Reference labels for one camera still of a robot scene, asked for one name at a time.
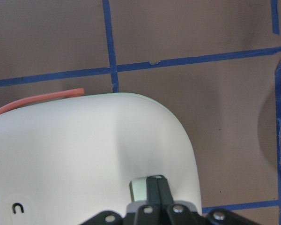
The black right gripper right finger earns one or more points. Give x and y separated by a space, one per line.
175 212

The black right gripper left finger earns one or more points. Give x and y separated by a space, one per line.
145 191

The cream white rice cooker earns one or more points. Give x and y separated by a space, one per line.
65 157

